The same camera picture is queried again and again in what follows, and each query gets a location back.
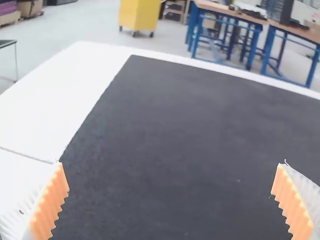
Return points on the blue workbench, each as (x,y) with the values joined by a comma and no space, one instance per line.
(268,50)
(197,30)

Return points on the wooden shelf unit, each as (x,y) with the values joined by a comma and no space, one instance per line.
(175,11)

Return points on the yellow wheeled cart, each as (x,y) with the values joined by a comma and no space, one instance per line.
(137,15)

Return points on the black mat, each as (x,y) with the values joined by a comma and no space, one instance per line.
(175,137)

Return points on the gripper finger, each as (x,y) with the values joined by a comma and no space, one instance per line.
(300,207)
(30,215)

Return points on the wooden pallet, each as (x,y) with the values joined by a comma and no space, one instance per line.
(10,18)

